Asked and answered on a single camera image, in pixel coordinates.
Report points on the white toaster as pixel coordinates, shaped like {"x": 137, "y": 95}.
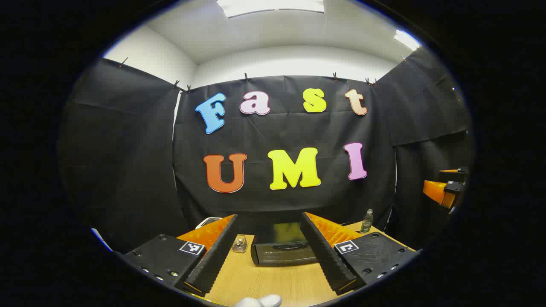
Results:
{"x": 209, "y": 220}

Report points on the clear water bottle green label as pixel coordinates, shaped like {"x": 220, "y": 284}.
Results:
{"x": 367, "y": 222}

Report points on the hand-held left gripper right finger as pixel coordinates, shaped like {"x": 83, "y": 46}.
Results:
{"x": 324, "y": 251}

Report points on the small ceiling light panel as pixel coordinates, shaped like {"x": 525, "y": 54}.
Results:
{"x": 407, "y": 39}

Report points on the black electric oven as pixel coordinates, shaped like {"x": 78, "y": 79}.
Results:
{"x": 281, "y": 249}

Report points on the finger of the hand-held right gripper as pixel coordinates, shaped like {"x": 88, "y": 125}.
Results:
{"x": 439, "y": 192}
{"x": 456, "y": 171}

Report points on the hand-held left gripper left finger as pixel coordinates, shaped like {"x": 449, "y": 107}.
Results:
{"x": 213, "y": 256}

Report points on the black backdrop cloth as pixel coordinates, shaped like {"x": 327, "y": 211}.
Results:
{"x": 128, "y": 149}

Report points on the large ceiling light panel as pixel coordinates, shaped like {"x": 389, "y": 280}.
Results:
{"x": 271, "y": 6}

